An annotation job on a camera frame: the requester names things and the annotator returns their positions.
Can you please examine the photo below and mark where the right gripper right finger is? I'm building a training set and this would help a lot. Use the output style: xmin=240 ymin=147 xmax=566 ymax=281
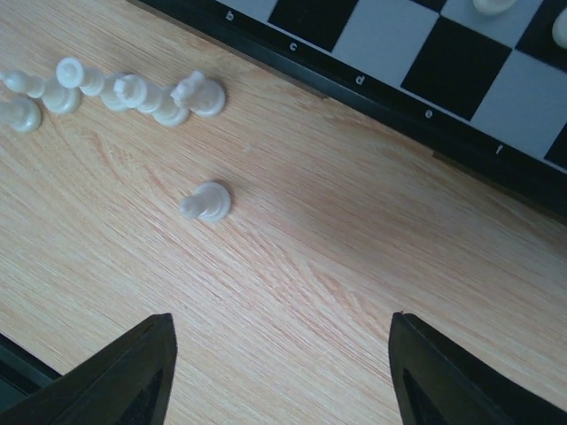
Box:
xmin=388 ymin=313 xmax=566 ymax=424

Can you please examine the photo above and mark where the black aluminium frame rail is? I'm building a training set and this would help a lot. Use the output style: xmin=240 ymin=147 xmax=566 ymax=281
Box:
xmin=1 ymin=335 xmax=61 ymax=411

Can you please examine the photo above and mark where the white pawn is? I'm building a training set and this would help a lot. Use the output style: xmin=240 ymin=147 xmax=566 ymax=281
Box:
xmin=552 ymin=8 xmax=567 ymax=50

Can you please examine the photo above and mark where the white pawn table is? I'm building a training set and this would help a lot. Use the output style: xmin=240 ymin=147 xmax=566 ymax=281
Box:
xmin=1 ymin=70 xmax=82 ymax=115
xmin=113 ymin=74 xmax=190 ymax=127
xmin=55 ymin=57 xmax=128 ymax=112
xmin=180 ymin=182 xmax=231 ymax=222
xmin=170 ymin=71 xmax=226 ymax=118

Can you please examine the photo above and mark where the black white chess board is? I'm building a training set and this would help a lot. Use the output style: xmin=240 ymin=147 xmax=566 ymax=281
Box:
xmin=144 ymin=0 xmax=566 ymax=216

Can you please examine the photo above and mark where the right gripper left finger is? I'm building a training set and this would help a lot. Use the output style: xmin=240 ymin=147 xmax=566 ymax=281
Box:
xmin=1 ymin=313 xmax=177 ymax=424

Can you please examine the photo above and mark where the white pawn board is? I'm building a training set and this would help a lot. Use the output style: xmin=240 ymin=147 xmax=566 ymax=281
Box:
xmin=472 ymin=0 xmax=517 ymax=17

